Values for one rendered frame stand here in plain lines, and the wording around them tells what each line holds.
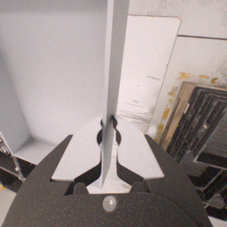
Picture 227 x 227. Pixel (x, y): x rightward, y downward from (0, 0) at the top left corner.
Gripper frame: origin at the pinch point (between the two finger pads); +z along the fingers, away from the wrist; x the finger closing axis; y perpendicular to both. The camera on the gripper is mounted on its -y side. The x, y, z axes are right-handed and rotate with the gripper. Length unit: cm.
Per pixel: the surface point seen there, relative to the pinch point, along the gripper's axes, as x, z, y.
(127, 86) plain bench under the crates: 8.5, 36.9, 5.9
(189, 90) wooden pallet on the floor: 69, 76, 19
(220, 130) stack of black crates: 71, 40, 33
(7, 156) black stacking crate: -75, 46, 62
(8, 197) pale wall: -289, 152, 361
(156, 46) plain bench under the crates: 17.2, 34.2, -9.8
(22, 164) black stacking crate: -53, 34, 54
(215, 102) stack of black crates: 61, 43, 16
